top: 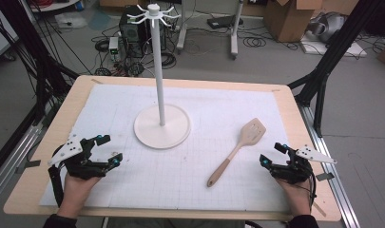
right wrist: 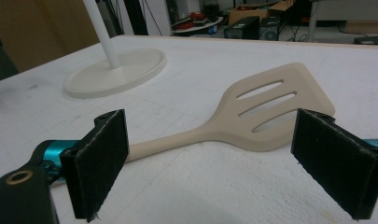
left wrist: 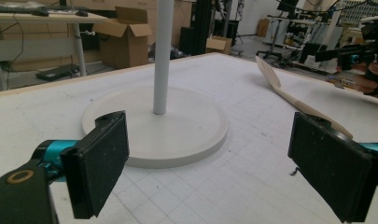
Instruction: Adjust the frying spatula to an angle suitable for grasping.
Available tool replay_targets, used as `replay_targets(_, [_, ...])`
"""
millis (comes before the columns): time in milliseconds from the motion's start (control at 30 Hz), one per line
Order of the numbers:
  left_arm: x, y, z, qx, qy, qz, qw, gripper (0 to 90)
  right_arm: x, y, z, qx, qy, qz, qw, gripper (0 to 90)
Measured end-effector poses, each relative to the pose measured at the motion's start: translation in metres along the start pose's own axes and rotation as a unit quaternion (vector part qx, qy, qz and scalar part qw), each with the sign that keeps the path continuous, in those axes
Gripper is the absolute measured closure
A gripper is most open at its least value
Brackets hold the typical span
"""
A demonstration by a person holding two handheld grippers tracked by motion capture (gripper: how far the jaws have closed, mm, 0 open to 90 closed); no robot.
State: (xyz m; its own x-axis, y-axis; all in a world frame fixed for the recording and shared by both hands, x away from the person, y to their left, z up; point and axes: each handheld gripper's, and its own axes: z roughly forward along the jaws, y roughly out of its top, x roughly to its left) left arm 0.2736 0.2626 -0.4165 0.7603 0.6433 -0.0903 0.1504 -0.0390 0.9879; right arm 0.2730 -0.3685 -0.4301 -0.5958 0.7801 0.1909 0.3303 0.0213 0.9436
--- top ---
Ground aluminium rail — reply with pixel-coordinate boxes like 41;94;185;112
296;102;362;228
0;123;45;208

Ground white stand leg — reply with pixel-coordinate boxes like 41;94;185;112
229;0;245;61
176;0;188;54

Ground black frame with cables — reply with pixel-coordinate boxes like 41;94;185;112
0;0;81;128

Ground black tape piece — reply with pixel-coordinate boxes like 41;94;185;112
315;172;336;182
14;159;42;175

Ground white grid mat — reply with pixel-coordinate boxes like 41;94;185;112
39;84;291;213

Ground large cardboard box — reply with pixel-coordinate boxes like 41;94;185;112
263;0;325;44

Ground black gripper strap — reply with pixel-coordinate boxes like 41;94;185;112
48;164;66;209

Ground black flat device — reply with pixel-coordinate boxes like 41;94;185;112
206;14;244;30

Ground coiled black cable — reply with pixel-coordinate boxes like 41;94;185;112
242;36;268;48

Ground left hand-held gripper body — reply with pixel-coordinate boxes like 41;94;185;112
47;132;109;181

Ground small silver power supply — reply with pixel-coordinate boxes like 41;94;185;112
107;36;120;62

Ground person's right hand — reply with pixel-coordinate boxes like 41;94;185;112
275;177;314;219

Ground white utensil stand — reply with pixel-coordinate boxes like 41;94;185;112
126;3;192;150

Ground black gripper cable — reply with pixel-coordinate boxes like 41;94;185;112
307;170;318;208

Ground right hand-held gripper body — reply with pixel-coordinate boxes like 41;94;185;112
268;144;338;185

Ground grey vacuum cleaner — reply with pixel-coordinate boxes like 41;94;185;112
307;11;347;44

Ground white foam board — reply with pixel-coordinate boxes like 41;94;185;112
299;38;369;59

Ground black metal frame post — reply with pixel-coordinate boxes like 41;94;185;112
287;0;385;139

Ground person's left hand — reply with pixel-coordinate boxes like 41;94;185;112
56;172;103;220

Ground black computer tower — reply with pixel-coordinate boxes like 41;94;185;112
118;5;150;59

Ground beige slotted spatula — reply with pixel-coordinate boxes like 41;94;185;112
206;117;267;188

